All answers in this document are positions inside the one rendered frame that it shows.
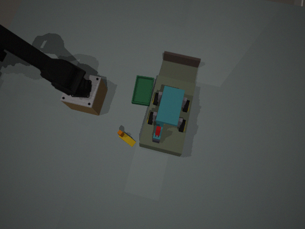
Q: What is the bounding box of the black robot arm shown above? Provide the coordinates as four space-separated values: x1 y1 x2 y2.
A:
0 25 92 98

